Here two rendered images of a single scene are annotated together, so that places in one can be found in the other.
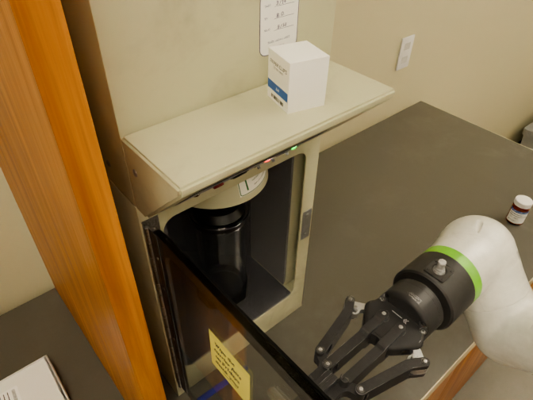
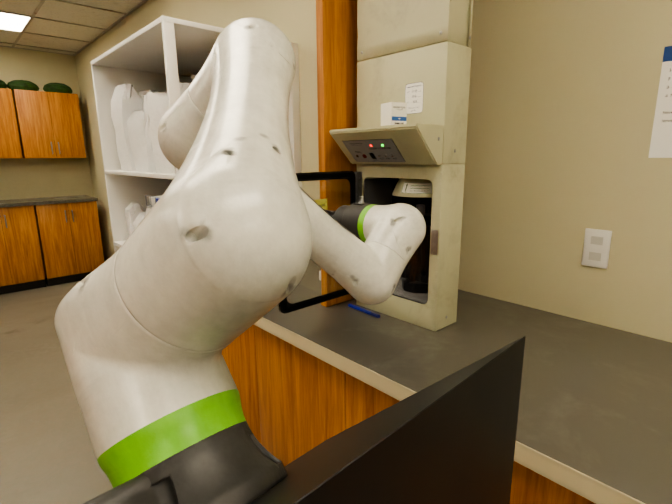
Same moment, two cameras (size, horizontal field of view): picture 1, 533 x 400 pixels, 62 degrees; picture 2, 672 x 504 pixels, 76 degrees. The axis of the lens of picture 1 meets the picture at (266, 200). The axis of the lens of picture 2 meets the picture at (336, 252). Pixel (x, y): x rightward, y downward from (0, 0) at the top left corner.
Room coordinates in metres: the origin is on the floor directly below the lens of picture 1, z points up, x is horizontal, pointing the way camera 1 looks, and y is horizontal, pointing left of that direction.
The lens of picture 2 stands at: (0.31, -1.23, 1.43)
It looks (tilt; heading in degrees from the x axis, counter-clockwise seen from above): 13 degrees down; 89
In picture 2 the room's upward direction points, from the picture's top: 1 degrees counter-clockwise
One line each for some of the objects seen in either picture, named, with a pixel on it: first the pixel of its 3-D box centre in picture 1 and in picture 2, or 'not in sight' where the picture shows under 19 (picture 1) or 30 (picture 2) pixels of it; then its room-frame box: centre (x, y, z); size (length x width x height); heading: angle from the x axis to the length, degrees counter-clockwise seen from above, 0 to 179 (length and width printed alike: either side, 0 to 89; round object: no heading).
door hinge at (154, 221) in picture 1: (170, 316); (357, 232); (0.40, 0.14, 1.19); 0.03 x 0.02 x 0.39; 132
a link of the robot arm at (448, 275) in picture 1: (431, 290); (362, 221); (0.39, -0.23, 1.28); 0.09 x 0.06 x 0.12; 41
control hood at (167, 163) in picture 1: (270, 147); (382, 146); (0.46, 0.00, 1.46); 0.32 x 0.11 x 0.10; 132
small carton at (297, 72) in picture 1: (297, 76); (393, 115); (0.48, -0.03, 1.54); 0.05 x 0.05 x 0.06; 28
